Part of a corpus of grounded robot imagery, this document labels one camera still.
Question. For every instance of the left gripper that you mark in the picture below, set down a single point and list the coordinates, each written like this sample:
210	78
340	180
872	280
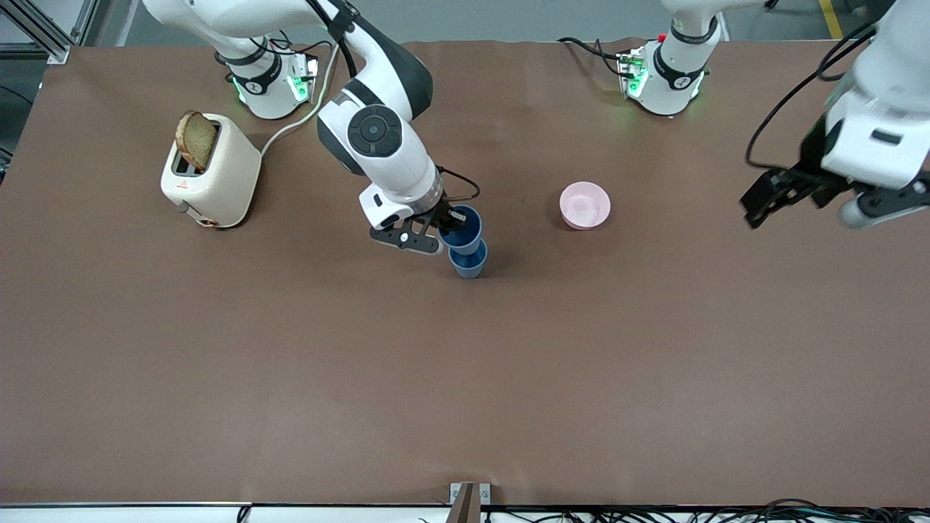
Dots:
809	176

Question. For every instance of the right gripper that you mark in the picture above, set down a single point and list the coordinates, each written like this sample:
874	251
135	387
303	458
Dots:
441	214

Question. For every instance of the blue plastic cup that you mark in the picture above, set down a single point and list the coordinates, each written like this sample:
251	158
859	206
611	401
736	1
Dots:
465	236
468	265

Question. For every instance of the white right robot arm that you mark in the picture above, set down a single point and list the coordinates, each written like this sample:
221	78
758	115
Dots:
385	131

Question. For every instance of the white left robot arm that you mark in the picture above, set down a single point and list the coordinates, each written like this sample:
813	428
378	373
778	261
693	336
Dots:
683	73

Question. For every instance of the pink bowl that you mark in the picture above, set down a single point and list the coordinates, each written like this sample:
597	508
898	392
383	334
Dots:
585	205

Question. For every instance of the green-lit connector board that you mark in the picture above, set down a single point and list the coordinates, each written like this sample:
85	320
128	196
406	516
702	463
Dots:
303	76
631	73

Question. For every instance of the cream toaster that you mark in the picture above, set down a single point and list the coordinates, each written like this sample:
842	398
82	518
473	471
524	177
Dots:
218	178

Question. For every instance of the brown bread slice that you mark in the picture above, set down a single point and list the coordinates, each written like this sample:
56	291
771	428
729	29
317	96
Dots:
196	140

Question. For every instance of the metal bracket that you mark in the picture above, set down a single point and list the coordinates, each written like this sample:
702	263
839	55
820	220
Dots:
468	501

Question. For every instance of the aluminium frame profile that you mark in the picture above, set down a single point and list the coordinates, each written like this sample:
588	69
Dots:
43	33

